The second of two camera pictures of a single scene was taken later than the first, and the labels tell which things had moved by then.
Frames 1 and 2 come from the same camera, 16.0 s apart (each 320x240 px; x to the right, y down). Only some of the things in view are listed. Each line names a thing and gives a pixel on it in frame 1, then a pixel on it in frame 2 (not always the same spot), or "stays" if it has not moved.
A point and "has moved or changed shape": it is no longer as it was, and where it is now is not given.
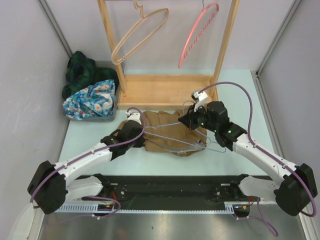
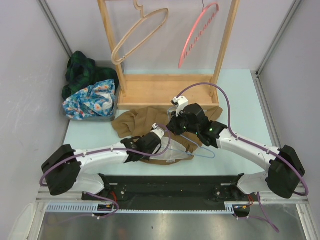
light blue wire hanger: [171, 124] has moved or changed shape
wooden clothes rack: [164, 92] stays
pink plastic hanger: [182, 55] stays
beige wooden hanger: [141, 8] stays
